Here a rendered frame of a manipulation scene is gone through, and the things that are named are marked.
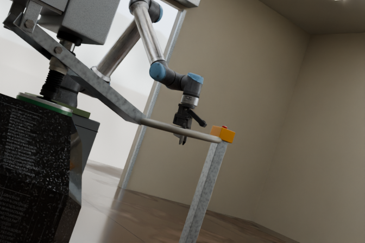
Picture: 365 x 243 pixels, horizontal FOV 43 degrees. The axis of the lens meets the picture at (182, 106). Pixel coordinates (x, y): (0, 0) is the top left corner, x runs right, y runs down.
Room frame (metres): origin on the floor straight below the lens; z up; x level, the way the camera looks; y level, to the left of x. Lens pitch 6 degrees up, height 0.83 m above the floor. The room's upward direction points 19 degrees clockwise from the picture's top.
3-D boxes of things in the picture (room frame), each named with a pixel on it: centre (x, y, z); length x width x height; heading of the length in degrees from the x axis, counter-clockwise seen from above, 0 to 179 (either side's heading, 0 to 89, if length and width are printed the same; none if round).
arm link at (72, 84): (2.84, 0.70, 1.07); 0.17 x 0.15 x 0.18; 139
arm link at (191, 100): (2.43, -0.03, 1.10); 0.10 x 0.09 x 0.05; 161
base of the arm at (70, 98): (2.83, 0.71, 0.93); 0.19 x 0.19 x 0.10
